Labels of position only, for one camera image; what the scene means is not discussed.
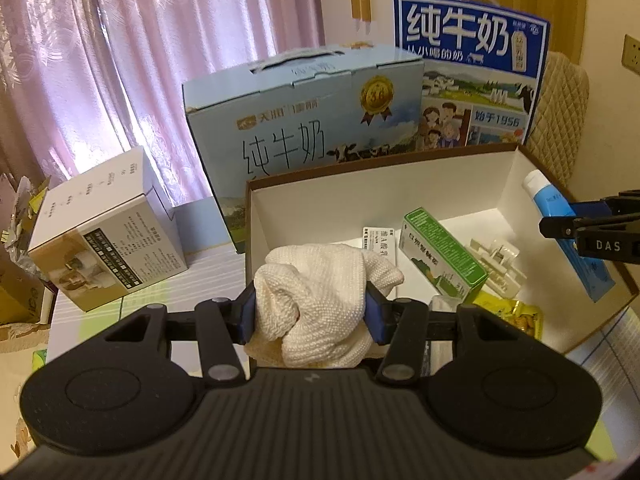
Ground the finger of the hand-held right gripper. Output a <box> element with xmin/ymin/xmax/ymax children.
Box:
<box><xmin>571</xmin><ymin>189</ymin><xmax>640</xmax><ymax>219</ymax></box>
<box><xmin>538</xmin><ymin>214</ymin><xmax>640</xmax><ymax>242</ymax></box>

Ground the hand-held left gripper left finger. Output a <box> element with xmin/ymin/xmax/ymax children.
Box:
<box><xmin>102</xmin><ymin>284</ymin><xmax>257</xmax><ymax>387</ymax></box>

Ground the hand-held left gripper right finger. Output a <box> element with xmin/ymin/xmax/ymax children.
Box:
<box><xmin>365</xmin><ymin>286</ymin><xmax>523</xmax><ymax>385</ymax></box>

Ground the blue tube with white cap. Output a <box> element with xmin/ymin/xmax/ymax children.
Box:
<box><xmin>521</xmin><ymin>168</ymin><xmax>617</xmax><ymax>305</ymax></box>

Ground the white knitted cloth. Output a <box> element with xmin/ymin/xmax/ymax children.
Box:
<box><xmin>243</xmin><ymin>243</ymin><xmax>405</xmax><ymax>370</ymax></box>

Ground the clear plastic container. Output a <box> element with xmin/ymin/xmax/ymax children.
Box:
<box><xmin>425</xmin><ymin>293</ymin><xmax>466</xmax><ymax>377</ymax></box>

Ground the white ointment box green bird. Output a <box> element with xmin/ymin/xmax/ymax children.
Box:
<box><xmin>362</xmin><ymin>226</ymin><xmax>400</xmax><ymax>266</ymax></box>

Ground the green and white medicine box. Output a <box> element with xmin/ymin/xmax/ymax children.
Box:
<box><xmin>402</xmin><ymin>207</ymin><xmax>489</xmax><ymax>297</ymax></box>

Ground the yellow snack packet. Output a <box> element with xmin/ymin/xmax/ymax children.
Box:
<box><xmin>472</xmin><ymin>293</ymin><xmax>544</xmax><ymax>341</ymax></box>

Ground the brown cardboard box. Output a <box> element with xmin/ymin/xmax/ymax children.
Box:
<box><xmin>243</xmin><ymin>142</ymin><xmax>640</xmax><ymax>367</ymax></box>

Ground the quilted beige chair cover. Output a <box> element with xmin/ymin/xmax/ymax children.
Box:
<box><xmin>524</xmin><ymin>51</ymin><xmax>591</xmax><ymax>189</ymax></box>

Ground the white and beige appliance box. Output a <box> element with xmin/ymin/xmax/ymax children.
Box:
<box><xmin>27</xmin><ymin>145</ymin><xmax>190</xmax><ymax>314</ymax></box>

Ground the light blue milk carton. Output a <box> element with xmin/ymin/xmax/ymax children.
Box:
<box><xmin>182</xmin><ymin>42</ymin><xmax>426</xmax><ymax>255</ymax></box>

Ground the yellow cardboard box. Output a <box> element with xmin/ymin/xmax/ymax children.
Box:
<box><xmin>0</xmin><ymin>254</ymin><xmax>52</xmax><ymax>329</ymax></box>

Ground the dark blue milk carton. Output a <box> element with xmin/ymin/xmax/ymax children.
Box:
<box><xmin>392</xmin><ymin>0</ymin><xmax>551</xmax><ymax>154</ymax></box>

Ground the crumpled paper bag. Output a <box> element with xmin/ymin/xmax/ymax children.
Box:
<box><xmin>0</xmin><ymin>172</ymin><xmax>54</xmax><ymax>282</ymax></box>

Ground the pink curtain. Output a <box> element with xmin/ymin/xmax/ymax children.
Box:
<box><xmin>0</xmin><ymin>0</ymin><xmax>352</xmax><ymax>212</ymax></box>

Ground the brass wall socket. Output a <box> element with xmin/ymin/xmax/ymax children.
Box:
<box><xmin>622</xmin><ymin>33</ymin><xmax>640</xmax><ymax>72</ymax></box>

